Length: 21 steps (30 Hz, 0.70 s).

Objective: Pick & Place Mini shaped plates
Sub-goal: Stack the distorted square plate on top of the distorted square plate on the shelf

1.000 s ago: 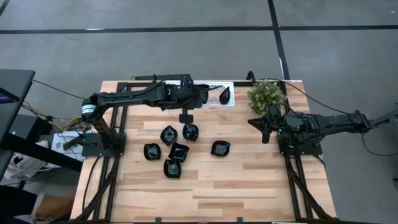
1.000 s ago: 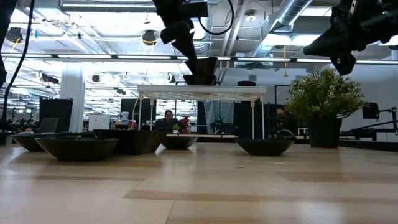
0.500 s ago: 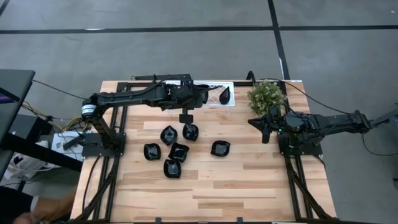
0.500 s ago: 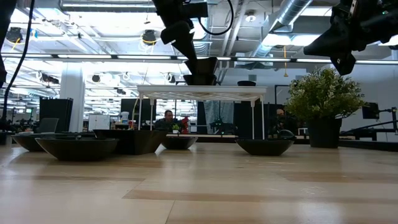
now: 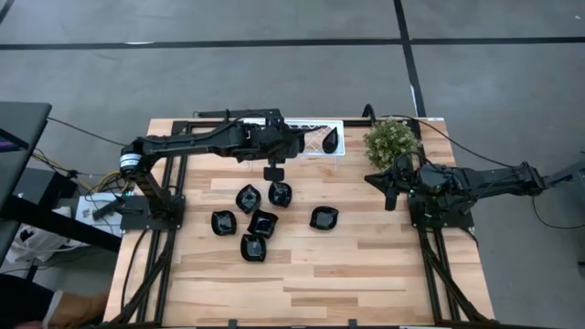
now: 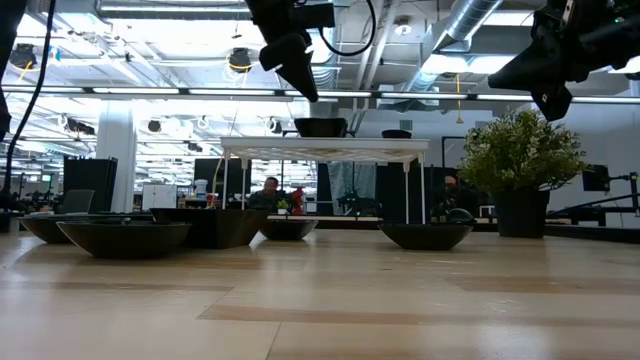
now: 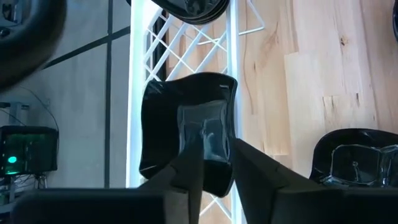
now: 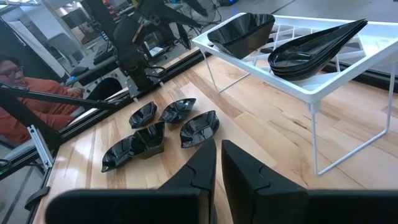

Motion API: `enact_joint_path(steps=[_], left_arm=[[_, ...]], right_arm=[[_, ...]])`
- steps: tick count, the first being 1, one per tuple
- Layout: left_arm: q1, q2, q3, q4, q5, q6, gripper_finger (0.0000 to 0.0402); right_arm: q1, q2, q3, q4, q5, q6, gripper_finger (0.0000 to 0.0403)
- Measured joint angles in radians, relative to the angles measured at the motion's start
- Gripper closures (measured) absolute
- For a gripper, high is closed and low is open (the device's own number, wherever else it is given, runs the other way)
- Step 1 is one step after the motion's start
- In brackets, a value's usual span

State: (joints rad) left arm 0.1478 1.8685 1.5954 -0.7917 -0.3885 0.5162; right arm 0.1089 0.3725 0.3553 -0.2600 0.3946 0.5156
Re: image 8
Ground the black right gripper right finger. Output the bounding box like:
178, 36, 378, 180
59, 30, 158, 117
221, 139, 398, 224

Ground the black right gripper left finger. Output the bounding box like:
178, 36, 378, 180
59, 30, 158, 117
45, 139, 218, 224

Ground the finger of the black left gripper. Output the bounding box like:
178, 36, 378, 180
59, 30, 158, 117
175, 23, 192, 51
155, 5, 203, 29

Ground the black square deep mini bowl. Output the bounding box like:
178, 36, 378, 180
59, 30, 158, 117
207, 12, 276, 60
132, 121, 166, 160

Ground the stack of black oval plates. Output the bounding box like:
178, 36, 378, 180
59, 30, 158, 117
270, 22, 369, 82

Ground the black boat-shaped mini plate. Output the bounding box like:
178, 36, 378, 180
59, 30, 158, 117
179, 110, 220, 149
128, 101, 158, 129
101, 134, 138, 173
159, 98, 197, 124

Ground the black keyboard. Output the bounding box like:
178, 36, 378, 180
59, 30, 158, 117
92, 39, 115, 66

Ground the black desk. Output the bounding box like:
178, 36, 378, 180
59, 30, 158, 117
63, 55, 121, 88

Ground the grey office chair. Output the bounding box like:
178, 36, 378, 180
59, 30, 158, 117
46, 32, 85, 65

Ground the black computer mouse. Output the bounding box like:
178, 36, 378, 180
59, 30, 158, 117
70, 66, 90, 78

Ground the black plastic clip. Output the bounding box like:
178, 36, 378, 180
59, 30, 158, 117
24, 185, 51, 212

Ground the person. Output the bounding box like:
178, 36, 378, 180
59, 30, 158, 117
0, 54, 85, 146

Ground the silver aluminium bracket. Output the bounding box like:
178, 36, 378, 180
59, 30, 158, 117
27, 124, 54, 171

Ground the white wire shelf rack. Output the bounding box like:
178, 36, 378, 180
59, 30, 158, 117
192, 12, 398, 177

